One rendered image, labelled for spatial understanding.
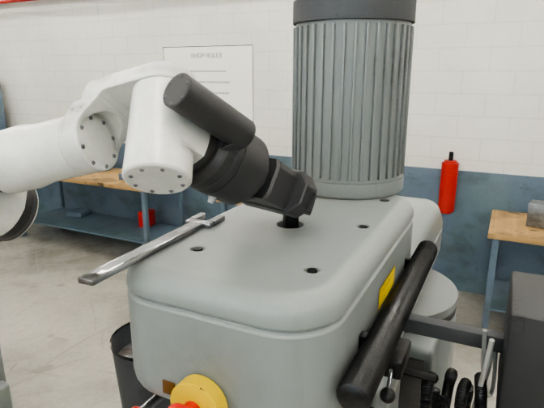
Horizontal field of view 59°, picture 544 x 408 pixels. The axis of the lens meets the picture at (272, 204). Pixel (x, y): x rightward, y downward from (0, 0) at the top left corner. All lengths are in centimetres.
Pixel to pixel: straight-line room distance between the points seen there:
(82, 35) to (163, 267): 647
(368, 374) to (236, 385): 13
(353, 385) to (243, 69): 510
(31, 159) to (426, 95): 446
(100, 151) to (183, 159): 12
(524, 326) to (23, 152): 74
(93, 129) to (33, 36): 709
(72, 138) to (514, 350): 72
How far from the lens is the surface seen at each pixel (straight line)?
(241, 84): 549
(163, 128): 46
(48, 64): 742
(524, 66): 478
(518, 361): 90
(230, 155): 50
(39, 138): 55
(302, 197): 58
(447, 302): 125
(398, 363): 76
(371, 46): 78
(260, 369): 49
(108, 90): 53
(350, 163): 78
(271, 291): 47
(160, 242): 59
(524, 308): 89
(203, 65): 575
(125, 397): 301
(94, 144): 54
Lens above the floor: 209
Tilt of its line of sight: 15 degrees down
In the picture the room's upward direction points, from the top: straight up
